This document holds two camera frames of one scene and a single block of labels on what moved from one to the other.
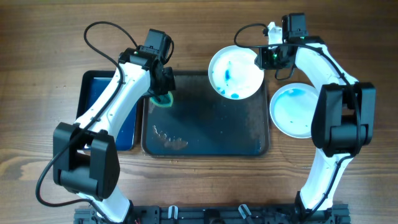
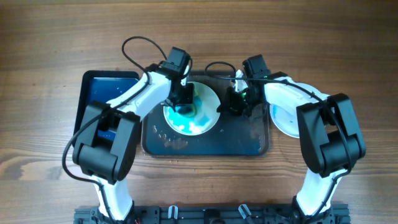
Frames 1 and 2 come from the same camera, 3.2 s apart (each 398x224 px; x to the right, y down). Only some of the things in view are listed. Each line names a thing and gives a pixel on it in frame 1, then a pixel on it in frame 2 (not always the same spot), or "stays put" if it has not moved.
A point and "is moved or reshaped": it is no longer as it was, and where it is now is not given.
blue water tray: [92, 87] stays put
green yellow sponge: [165, 99] is moved or reshaped
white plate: [233, 73] → [208, 111]
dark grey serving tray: [200, 122] stays put
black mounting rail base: [218, 214] stays put
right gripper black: [265, 63] → [230, 106]
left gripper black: [170, 83] → [189, 99]
